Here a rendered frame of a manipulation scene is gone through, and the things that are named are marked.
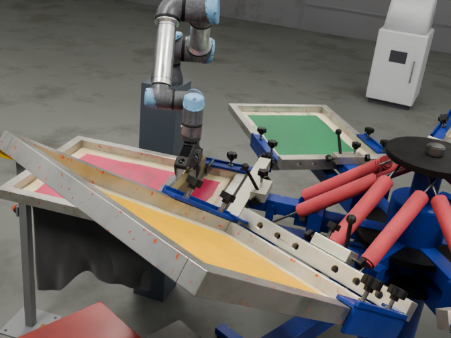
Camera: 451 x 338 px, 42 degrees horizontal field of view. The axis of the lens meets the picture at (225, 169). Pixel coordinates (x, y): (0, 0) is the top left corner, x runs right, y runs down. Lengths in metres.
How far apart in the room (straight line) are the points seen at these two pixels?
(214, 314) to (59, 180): 2.26
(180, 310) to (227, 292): 2.38
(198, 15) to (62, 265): 1.09
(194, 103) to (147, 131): 0.79
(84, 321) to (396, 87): 6.00
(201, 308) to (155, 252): 2.41
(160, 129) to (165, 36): 0.65
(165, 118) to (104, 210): 1.86
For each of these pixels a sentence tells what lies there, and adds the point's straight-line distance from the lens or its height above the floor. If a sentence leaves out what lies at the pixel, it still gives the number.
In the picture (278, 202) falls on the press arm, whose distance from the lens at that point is 2.10.
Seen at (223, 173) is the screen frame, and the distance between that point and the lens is 2.43.
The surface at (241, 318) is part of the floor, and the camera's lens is 3.20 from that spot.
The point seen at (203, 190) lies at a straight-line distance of 2.31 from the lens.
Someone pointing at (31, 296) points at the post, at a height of 0.19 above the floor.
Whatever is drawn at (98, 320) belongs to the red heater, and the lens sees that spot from 1.40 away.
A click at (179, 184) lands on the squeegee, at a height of 1.06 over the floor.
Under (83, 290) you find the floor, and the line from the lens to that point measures 3.34.
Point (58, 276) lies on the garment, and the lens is 2.41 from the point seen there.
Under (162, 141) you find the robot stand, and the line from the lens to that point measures 2.81.
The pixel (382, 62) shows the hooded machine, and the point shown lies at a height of 0.51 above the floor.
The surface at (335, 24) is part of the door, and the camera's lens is 10.99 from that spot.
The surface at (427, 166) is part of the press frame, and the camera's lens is 1.90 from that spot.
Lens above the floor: 2.00
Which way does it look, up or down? 25 degrees down
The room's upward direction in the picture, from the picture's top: 6 degrees clockwise
